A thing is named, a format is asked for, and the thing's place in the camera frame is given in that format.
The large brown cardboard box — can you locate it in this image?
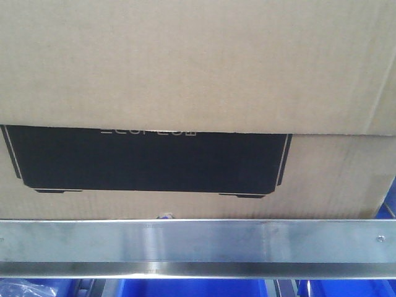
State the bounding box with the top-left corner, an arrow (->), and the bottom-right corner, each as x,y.
1,1 -> 395,220

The blue bin on shelf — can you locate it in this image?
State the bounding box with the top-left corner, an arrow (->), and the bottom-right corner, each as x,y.
375,179 -> 396,219

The blue plastic bin middle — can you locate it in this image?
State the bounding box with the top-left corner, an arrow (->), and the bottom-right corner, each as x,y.
116,279 -> 268,297

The blue plastic bin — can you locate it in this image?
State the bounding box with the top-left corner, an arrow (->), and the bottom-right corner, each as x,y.
116,279 -> 268,297
297,280 -> 395,297
0,278 -> 82,297

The blue plastic bin right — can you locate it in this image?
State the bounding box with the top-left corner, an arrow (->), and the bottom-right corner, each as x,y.
297,280 -> 395,297

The blue plastic bin left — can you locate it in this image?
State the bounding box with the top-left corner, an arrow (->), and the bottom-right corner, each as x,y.
0,278 -> 82,297

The clear plastic bag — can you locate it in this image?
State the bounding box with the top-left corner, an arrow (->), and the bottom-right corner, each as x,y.
1,279 -> 58,297

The metal shelf front rail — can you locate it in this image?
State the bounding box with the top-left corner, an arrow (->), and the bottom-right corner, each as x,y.
1,219 -> 395,279

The rail screw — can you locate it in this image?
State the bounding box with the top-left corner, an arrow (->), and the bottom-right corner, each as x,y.
376,235 -> 386,243

